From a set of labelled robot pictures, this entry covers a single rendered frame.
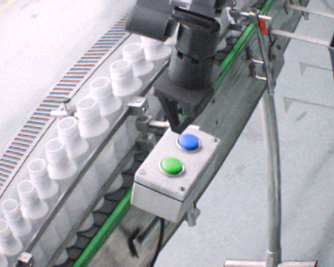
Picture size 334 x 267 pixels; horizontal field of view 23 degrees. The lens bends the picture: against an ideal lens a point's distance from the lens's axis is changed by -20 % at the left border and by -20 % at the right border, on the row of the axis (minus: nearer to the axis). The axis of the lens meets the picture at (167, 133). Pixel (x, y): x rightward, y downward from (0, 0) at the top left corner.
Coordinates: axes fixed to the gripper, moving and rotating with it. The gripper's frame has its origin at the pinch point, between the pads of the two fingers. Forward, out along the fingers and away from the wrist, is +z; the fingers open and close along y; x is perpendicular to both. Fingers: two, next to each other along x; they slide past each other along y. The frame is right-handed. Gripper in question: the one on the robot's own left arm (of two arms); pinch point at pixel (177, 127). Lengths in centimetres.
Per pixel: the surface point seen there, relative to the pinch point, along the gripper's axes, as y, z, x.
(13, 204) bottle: 21.9, 9.9, -17.8
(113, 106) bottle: -11.4, 11.5, -14.2
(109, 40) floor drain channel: -222, 163, -104
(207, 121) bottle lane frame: -35.3, 27.2, -4.6
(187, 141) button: -5.7, 6.8, 0.2
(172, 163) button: -0.2, 6.8, 0.3
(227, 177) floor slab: -135, 132, -17
